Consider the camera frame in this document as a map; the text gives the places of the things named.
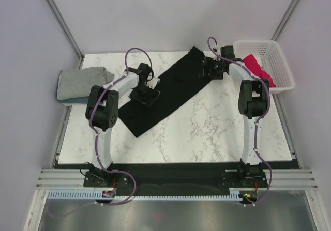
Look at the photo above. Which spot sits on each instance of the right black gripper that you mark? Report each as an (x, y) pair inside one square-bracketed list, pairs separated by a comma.
[(208, 62)]

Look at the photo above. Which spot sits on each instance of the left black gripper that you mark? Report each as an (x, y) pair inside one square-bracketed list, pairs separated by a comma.
[(147, 101)]

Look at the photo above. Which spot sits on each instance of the black t shirt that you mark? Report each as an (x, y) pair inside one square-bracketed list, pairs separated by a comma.
[(177, 85)]

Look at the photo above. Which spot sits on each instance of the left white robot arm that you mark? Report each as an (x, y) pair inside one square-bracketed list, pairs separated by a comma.
[(102, 109)]

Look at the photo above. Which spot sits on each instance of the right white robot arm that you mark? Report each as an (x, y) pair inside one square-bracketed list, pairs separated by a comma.
[(253, 103)]

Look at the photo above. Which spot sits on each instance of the pink t shirt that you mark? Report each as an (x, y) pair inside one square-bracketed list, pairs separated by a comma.
[(253, 65)]

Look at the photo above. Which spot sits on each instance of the white plastic basket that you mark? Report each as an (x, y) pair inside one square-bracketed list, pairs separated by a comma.
[(272, 60)]

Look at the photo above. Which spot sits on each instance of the blue folded t shirt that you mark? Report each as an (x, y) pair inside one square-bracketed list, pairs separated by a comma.
[(72, 101)]

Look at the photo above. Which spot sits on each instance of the grey folded t shirt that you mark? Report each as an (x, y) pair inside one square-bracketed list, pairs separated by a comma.
[(78, 83)]

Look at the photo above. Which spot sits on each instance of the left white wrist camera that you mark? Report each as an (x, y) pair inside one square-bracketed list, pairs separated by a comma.
[(153, 82)]

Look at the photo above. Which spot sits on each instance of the right aluminium corner post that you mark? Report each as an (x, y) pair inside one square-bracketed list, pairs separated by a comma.
[(285, 19)]

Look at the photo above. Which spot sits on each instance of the aluminium corner post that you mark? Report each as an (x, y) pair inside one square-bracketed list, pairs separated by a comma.
[(285, 19), (65, 28)]

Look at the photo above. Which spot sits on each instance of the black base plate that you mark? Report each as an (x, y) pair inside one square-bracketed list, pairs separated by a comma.
[(122, 180)]

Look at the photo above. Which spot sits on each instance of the white slotted cable duct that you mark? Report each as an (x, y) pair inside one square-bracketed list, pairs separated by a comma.
[(103, 195)]

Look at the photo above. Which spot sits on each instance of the aluminium frame rail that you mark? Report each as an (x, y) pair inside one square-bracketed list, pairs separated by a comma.
[(279, 179)]

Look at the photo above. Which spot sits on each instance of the left aluminium corner post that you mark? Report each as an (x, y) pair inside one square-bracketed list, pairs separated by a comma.
[(65, 28)]

